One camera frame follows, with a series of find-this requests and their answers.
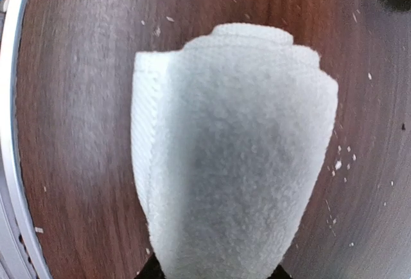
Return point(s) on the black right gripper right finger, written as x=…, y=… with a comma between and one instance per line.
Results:
x=280, y=273

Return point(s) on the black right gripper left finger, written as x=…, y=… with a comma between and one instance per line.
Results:
x=151, y=270

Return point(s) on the white towel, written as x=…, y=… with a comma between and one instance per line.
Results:
x=228, y=137

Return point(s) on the aluminium front rail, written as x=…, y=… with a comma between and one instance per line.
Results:
x=21, y=253

